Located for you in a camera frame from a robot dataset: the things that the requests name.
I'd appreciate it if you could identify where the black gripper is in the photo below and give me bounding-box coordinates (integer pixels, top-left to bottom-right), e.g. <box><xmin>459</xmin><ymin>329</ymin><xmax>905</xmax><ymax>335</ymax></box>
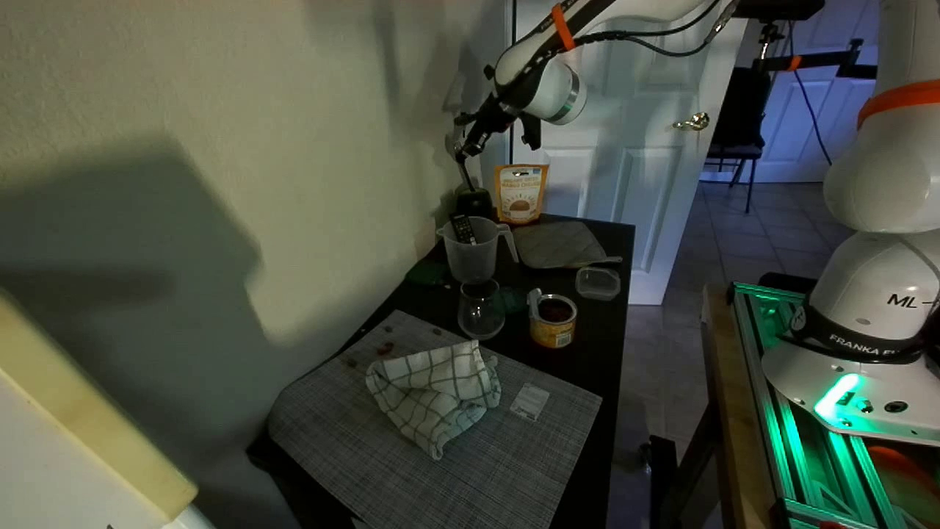
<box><xmin>451</xmin><ymin>102</ymin><xmax>522</xmax><ymax>165</ymax></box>

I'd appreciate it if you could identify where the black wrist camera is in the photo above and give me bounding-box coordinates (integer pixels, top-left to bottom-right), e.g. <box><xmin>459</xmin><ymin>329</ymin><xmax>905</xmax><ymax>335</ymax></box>
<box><xmin>516</xmin><ymin>115</ymin><xmax>547</xmax><ymax>152</ymax></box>

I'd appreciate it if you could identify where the black table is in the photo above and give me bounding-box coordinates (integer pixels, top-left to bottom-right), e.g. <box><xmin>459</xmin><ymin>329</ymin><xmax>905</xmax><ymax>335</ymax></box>
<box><xmin>244</xmin><ymin>212</ymin><xmax>636</xmax><ymax>529</ymax></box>

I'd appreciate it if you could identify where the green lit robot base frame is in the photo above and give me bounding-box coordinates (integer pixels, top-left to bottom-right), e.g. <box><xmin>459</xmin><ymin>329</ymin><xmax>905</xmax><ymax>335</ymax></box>
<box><xmin>730</xmin><ymin>278</ymin><xmax>940</xmax><ymax>529</ymax></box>

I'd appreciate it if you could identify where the grey quilted pot holder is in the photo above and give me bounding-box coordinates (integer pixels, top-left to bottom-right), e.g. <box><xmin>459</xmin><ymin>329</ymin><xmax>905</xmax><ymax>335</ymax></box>
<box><xmin>510</xmin><ymin>218</ymin><xmax>626</xmax><ymax>272</ymax></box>

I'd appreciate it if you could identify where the white panel door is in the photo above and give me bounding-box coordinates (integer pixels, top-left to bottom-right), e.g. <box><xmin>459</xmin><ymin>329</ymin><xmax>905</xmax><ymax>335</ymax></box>
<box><xmin>510</xmin><ymin>0</ymin><xmax>751</xmax><ymax>304</ymax></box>

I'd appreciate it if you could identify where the small white paper packet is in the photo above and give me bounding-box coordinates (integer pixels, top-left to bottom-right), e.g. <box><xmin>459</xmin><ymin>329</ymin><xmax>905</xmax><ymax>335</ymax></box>
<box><xmin>509</xmin><ymin>381</ymin><xmax>551</xmax><ymax>424</ymax></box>

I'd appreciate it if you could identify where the clear square plastic bowl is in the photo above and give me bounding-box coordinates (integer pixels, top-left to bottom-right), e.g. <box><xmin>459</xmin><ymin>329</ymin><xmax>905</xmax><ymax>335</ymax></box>
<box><xmin>573</xmin><ymin>263</ymin><xmax>626</xmax><ymax>302</ymax></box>

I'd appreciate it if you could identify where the black utensil holder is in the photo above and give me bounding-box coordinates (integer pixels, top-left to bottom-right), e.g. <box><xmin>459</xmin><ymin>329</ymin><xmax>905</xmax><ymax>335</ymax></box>
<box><xmin>444</xmin><ymin>185</ymin><xmax>498</xmax><ymax>224</ymax></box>

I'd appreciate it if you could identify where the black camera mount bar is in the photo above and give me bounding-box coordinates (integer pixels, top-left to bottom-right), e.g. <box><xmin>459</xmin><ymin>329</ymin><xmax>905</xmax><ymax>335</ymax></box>
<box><xmin>728</xmin><ymin>0</ymin><xmax>885</xmax><ymax>81</ymax></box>

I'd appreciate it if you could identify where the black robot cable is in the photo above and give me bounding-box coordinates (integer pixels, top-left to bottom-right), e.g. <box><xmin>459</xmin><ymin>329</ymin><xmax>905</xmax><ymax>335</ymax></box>
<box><xmin>573</xmin><ymin>0</ymin><xmax>741</xmax><ymax>58</ymax></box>

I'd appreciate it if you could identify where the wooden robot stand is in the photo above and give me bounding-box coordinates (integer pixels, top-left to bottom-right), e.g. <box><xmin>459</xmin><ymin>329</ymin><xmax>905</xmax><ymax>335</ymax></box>
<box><xmin>683</xmin><ymin>284</ymin><xmax>777</xmax><ymax>529</ymax></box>

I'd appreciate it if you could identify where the white checkered dish towel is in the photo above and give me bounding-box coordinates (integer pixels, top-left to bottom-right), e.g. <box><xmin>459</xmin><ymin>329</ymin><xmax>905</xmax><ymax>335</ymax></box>
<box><xmin>363</xmin><ymin>337</ymin><xmax>504</xmax><ymax>463</ymax></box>

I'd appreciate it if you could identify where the black chair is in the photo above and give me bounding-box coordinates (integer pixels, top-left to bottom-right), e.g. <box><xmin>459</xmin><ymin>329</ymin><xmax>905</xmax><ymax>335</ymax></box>
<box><xmin>704</xmin><ymin>65</ymin><xmax>775</xmax><ymax>218</ymax></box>

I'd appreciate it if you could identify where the metal door handle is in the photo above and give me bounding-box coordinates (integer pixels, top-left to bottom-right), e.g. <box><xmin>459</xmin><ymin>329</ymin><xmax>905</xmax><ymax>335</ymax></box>
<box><xmin>669</xmin><ymin>109</ymin><xmax>713</xmax><ymax>136</ymax></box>

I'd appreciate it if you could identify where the clear drinking glass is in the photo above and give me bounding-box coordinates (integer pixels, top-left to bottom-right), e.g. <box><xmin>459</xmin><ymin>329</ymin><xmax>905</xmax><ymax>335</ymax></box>
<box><xmin>456</xmin><ymin>278</ymin><xmax>509</xmax><ymax>343</ymax></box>

